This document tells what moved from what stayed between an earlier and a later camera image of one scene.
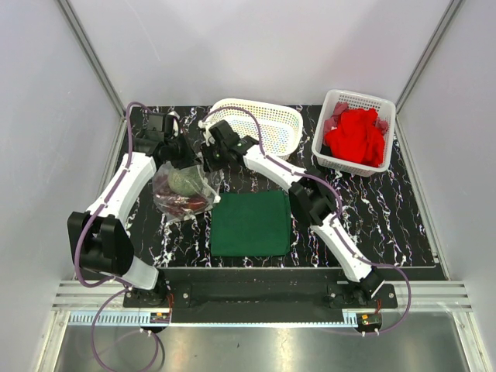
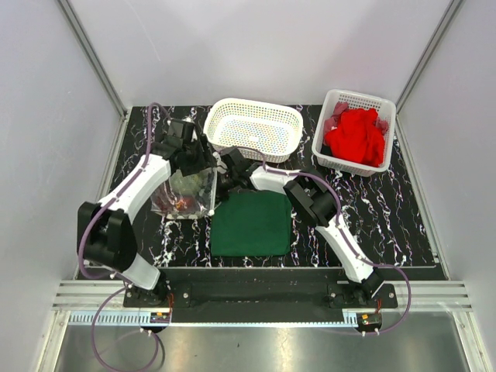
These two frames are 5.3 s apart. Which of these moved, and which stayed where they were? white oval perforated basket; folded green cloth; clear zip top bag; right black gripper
Moved: right black gripper
Stayed: folded green cloth; clear zip top bag; white oval perforated basket
